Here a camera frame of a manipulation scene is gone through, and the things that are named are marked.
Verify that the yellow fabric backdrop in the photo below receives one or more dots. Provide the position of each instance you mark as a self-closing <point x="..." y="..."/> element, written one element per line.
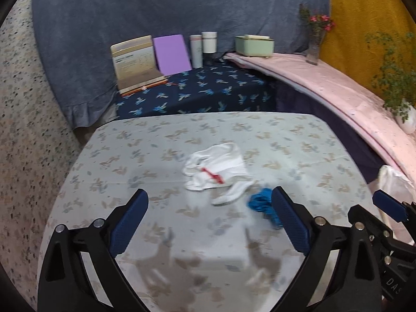
<point x="345" y="47"/>

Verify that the purple notebook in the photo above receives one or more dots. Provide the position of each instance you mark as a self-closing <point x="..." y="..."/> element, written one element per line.
<point x="171" y="54"/>

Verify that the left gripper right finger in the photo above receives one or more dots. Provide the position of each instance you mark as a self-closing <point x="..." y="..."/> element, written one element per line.
<point x="355" y="284"/>

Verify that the white lined trash bin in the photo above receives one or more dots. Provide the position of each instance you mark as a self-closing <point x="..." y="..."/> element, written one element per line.
<point x="397" y="185"/>

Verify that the light floral tablecloth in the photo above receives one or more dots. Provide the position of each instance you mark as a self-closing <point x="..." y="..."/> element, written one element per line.
<point x="188" y="255"/>

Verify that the navy floral cloth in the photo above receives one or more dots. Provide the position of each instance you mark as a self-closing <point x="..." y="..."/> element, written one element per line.
<point x="221" y="87"/>

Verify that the white jar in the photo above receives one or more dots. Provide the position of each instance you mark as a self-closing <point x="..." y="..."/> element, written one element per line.
<point x="209" y="42"/>

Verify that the tall white bottle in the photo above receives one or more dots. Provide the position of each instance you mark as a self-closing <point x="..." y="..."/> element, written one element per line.
<point x="196" y="51"/>

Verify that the green plant white pot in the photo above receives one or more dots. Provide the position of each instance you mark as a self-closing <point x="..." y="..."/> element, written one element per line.
<point x="396" y="76"/>

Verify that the glass vase pink flowers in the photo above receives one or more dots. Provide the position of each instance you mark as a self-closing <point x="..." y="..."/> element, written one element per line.
<point x="318" y="25"/>

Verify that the blue measuring tape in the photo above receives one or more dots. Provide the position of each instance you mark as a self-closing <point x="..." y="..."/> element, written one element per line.
<point x="261" y="203"/>

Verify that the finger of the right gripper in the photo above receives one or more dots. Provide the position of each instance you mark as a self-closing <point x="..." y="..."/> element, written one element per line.
<point x="401" y="212"/>

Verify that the blue grey fabric backdrop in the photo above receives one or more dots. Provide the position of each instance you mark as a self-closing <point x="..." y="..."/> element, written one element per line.
<point x="74" y="38"/>

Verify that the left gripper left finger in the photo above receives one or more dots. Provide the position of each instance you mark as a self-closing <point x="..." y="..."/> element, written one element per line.
<point x="64" y="284"/>

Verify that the white glove red trim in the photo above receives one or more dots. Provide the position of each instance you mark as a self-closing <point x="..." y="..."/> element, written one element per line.
<point x="219" y="166"/>

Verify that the pink cloth covered shelf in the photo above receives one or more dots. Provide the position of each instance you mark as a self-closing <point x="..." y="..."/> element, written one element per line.
<point x="359" y="107"/>

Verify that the green tissue box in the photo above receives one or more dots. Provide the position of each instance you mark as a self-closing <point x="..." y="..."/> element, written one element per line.
<point x="254" y="45"/>

